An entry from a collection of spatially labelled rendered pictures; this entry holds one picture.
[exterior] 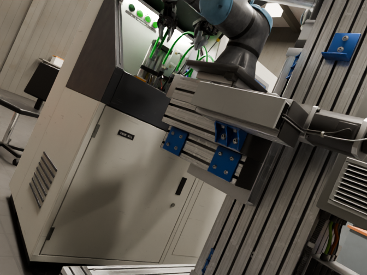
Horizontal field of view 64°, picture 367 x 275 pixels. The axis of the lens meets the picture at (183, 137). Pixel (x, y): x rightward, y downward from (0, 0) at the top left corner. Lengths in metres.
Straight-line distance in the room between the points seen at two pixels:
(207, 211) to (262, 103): 1.22
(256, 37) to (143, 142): 0.70
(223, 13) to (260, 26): 0.15
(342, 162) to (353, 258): 2.69
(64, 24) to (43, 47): 1.00
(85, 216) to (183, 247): 0.66
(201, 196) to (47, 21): 9.45
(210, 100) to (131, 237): 0.99
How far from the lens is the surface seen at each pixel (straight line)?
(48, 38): 10.65
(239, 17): 0.95
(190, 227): 1.78
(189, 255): 1.89
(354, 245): 3.50
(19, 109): 2.79
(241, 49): 0.98
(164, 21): 1.44
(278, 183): 0.95
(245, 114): 0.69
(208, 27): 1.49
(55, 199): 1.36
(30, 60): 10.54
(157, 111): 1.39
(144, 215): 1.56
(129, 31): 1.90
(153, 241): 1.67
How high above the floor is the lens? 0.78
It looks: level
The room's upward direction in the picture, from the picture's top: 24 degrees clockwise
